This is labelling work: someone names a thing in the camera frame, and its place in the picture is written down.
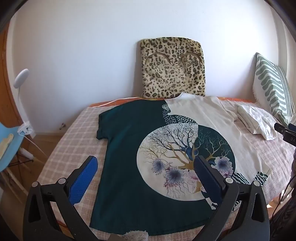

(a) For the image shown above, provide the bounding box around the beige checked blanket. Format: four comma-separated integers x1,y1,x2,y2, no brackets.
35,100,294,241

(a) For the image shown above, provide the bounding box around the light blue chair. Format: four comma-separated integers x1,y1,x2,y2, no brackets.
0,122,44,193

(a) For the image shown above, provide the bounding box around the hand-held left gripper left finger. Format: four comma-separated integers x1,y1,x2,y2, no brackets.
23,156,99,241

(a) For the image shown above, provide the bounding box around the white clip-on lamp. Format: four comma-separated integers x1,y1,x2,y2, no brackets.
13,68,35,136

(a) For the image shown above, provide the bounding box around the white folded cloth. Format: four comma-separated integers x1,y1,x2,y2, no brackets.
235,103,278,141

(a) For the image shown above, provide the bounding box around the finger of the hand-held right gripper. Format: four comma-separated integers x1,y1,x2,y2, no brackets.
274,123,296,146

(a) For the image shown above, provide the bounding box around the orange floral bed sheet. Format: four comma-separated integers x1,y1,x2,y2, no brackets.
89,96,255,108

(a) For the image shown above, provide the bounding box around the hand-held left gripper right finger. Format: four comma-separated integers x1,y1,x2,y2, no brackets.
193,155,271,241

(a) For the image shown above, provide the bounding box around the leopard print cushion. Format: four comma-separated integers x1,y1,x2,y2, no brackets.
139,37,206,99

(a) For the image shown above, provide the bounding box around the wooden door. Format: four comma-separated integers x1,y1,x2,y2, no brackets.
0,30,30,130

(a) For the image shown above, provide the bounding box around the white cable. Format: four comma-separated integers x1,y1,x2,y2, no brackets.
98,97,141,107

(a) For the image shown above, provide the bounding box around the grey fluffy cloth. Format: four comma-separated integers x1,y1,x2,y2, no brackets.
122,230,148,241

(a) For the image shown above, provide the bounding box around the green striped pillow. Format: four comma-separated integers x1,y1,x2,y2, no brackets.
252,52,293,126

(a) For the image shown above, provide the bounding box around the teal and cream tree-print t-shirt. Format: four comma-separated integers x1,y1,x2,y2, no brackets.
89,93,271,238

